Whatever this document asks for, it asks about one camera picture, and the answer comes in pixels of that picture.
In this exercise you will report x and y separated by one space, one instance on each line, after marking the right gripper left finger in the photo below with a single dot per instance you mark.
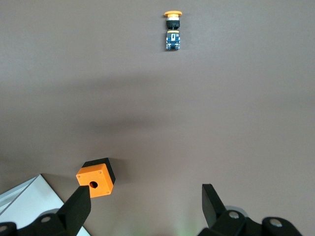
71 216

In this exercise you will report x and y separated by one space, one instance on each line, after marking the white drawer cabinet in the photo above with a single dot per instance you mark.
29 196

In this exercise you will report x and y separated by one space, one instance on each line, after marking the orange box with hole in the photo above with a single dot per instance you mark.
98 173

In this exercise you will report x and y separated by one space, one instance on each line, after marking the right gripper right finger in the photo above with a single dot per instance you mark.
214 209

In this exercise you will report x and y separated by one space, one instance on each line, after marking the orange mushroom push button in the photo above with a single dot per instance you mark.
173 39

